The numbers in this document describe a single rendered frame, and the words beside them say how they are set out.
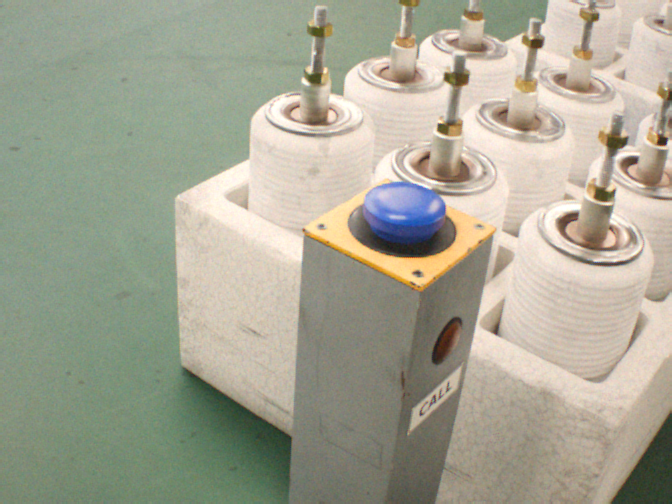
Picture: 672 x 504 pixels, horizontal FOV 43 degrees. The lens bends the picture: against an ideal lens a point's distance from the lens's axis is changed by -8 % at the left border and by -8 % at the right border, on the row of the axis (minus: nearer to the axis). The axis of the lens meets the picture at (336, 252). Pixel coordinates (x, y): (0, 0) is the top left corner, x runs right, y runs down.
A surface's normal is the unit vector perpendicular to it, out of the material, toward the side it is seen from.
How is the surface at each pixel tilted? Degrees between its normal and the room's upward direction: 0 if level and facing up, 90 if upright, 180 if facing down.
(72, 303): 0
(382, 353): 90
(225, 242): 90
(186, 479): 0
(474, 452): 90
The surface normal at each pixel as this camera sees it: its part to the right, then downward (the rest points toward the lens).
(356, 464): -0.61, 0.40
